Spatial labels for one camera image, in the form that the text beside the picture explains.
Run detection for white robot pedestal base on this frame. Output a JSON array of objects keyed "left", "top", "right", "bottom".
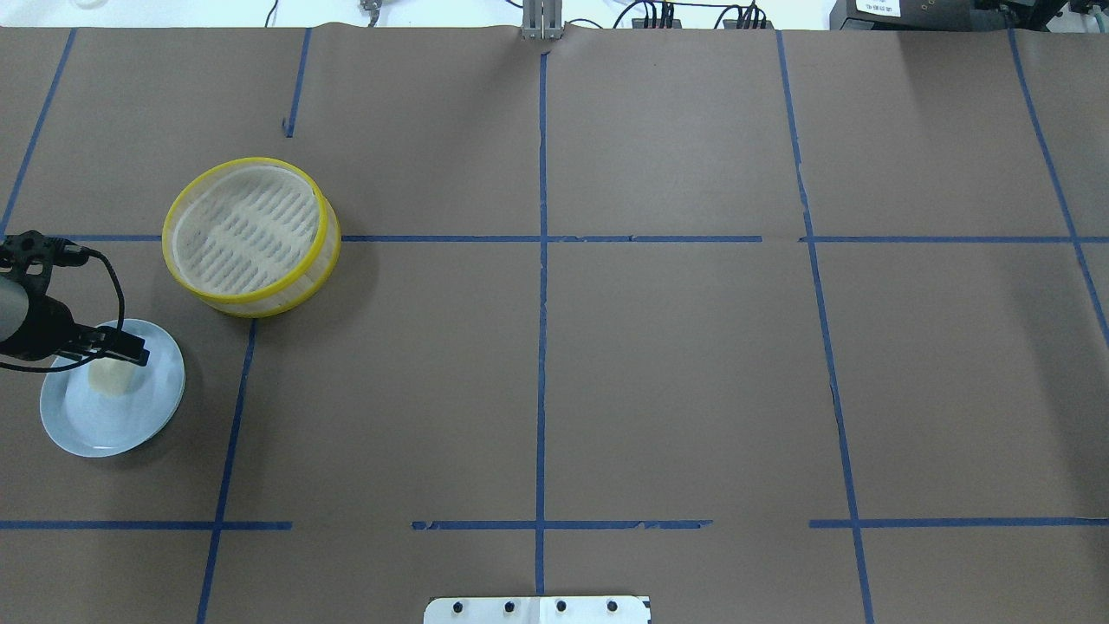
[{"left": 423, "top": 595, "right": 652, "bottom": 623}]

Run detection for aluminium frame post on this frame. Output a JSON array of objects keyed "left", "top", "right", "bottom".
[{"left": 518, "top": 0, "right": 564, "bottom": 41}]

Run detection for yellow rimmed bamboo steamer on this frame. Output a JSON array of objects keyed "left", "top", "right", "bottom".
[{"left": 161, "top": 157, "right": 340, "bottom": 319}]

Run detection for black equipment box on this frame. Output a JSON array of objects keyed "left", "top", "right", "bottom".
[{"left": 828, "top": 1, "right": 1026, "bottom": 32}]

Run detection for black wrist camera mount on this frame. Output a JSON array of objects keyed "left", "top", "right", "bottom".
[{"left": 1, "top": 231, "right": 91, "bottom": 295}]

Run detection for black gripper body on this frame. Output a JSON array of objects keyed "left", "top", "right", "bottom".
[{"left": 1, "top": 296, "right": 81, "bottom": 362}]

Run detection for light blue plate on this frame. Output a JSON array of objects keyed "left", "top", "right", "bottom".
[{"left": 39, "top": 317, "right": 186, "bottom": 458}]

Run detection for white steamed bun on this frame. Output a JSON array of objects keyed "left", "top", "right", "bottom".
[{"left": 87, "top": 358, "right": 141, "bottom": 398}]

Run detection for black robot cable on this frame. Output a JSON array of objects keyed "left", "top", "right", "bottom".
[{"left": 0, "top": 247, "right": 128, "bottom": 374}]

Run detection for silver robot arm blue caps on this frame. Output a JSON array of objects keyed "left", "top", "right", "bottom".
[{"left": 1, "top": 277, "right": 150, "bottom": 374}]

